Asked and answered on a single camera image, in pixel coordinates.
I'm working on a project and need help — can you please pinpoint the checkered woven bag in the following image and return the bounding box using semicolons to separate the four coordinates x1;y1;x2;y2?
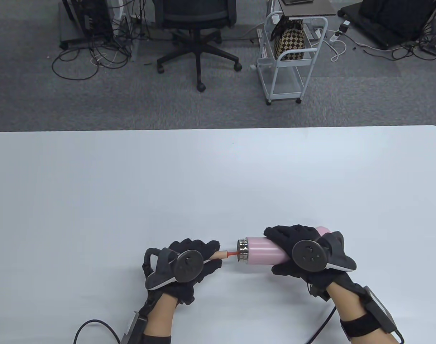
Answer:
271;19;307;61

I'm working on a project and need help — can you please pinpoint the black right forearm strap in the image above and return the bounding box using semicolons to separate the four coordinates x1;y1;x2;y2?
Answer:
340;315;374;339

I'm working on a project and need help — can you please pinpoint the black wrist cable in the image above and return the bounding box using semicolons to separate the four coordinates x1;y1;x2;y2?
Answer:
304;306;336;344
73;320;121;344

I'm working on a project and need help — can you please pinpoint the black office chair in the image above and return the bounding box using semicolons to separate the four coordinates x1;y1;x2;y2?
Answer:
152;0;243;93

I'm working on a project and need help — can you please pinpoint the person's left hand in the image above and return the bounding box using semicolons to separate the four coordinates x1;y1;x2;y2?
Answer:
143;239;222;306

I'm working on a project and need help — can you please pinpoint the black floor cable bundle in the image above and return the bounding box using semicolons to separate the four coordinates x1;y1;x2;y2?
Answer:
363;34;436;61
52;39;132;80

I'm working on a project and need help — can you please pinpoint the black left forearm sensor box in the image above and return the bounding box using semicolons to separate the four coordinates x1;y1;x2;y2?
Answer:
121;312;147;344

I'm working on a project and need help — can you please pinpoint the pink thermos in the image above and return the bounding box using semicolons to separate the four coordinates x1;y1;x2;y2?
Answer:
237;226;333;266

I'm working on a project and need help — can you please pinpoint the person's right hand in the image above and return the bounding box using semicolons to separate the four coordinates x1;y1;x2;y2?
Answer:
263;225;361;300

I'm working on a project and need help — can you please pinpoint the white cup brush wooden handle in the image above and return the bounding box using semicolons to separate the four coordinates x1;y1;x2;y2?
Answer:
208;250;240;260

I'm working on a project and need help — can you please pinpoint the black left forearm strap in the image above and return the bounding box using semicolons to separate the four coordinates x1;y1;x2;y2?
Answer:
143;333;172;344

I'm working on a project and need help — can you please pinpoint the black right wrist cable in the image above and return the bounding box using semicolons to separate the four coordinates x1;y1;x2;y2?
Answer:
304;306;336;344

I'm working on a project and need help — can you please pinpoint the person's left forearm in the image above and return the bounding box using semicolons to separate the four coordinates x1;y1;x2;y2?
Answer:
144;296;177;337

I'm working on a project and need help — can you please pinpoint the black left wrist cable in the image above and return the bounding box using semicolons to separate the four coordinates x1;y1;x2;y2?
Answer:
73;320;121;344

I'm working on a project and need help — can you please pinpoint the black right forearm sensor box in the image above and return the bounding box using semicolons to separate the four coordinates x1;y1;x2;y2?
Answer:
363;287;404;343

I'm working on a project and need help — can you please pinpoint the black computer rack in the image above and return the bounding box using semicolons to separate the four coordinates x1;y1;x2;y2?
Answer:
59;0;132;51

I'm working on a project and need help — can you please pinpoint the white power strip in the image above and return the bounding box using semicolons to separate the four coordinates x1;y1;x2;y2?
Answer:
332;20;351;40

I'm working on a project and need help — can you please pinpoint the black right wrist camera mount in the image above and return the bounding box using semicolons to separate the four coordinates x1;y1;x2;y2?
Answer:
306;283;329;301

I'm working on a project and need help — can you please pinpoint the black flat platform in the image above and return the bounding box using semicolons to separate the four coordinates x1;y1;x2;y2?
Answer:
338;0;436;51

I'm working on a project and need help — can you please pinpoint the black left hand controller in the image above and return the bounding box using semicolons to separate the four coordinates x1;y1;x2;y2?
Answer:
143;248;205;291

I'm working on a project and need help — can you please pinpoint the brown small table top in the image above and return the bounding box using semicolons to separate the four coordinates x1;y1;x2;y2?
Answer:
278;0;337;18

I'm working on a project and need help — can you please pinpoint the white rolling cart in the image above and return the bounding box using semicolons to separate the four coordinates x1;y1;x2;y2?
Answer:
257;11;329;105

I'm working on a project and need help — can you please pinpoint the person's right forearm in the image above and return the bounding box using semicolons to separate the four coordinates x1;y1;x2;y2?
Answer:
327;283;387;344

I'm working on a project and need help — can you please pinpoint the black forearm strap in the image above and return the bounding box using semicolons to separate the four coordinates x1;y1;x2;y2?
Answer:
340;315;374;339
143;333;172;344

